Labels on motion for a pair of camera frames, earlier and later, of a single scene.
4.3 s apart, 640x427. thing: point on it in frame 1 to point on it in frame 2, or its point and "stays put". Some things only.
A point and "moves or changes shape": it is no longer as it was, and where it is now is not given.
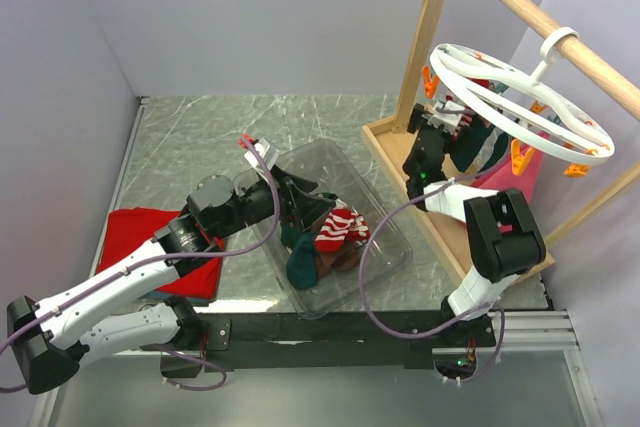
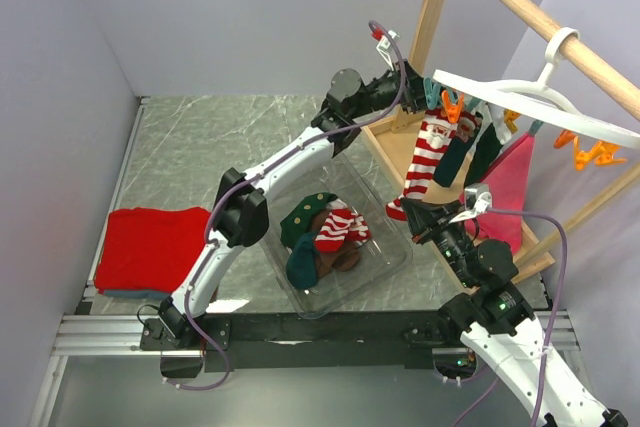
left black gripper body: [289, 212] to [411, 101]
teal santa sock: [471, 134] moves or changes shape
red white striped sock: [341, 225] stays put
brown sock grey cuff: [318, 225] stays put
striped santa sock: [466, 121] moves or changes shape
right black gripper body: [417, 120] to [435, 226]
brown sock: [347, 258] stays put
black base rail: [277, 341] stays put
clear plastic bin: [334, 174] stays put
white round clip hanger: [477, 64] to [543, 97]
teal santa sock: [301, 264] stays put
